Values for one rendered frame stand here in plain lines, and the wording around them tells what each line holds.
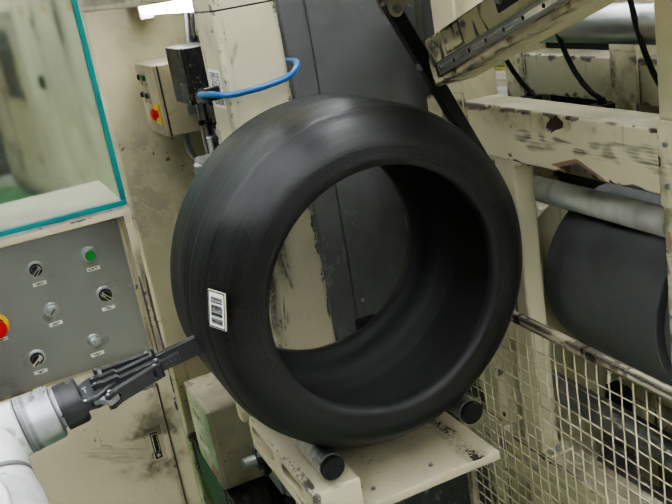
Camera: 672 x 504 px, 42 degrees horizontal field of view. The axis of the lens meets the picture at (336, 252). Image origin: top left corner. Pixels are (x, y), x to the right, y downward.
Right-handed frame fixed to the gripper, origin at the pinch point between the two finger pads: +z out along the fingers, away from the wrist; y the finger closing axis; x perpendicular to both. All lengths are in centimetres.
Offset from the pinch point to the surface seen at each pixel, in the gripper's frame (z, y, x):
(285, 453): 11.7, 5.7, 30.2
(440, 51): 69, 15, -27
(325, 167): 29.5, -12.7, -23.0
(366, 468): 24.0, 0.4, 38.0
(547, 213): 104, 45, 28
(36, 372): -24, 64, 17
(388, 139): 40.9, -12.5, -23.1
